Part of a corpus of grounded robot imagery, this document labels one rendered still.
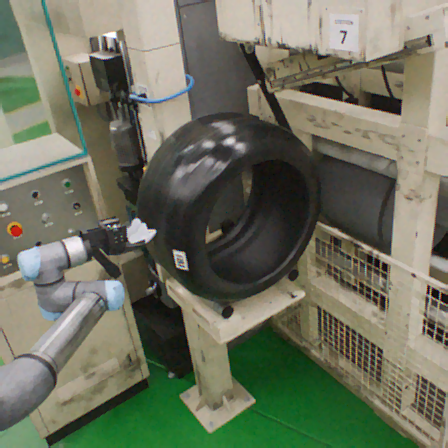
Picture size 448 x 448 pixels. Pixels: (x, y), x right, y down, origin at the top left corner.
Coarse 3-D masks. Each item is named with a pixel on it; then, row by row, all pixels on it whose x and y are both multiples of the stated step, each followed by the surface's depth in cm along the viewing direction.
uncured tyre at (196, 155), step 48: (192, 144) 137; (240, 144) 133; (288, 144) 142; (144, 192) 144; (192, 192) 130; (288, 192) 174; (192, 240) 134; (240, 240) 182; (288, 240) 172; (192, 288) 144; (240, 288) 151
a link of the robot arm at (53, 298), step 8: (56, 280) 123; (64, 280) 126; (40, 288) 122; (48, 288) 122; (56, 288) 123; (64, 288) 123; (72, 288) 123; (40, 296) 123; (48, 296) 123; (56, 296) 123; (64, 296) 122; (40, 304) 125; (48, 304) 124; (56, 304) 123; (64, 304) 123; (48, 312) 124; (56, 312) 125
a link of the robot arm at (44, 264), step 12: (24, 252) 120; (36, 252) 120; (48, 252) 121; (60, 252) 122; (24, 264) 118; (36, 264) 119; (48, 264) 121; (60, 264) 122; (24, 276) 120; (36, 276) 120; (48, 276) 121; (60, 276) 124
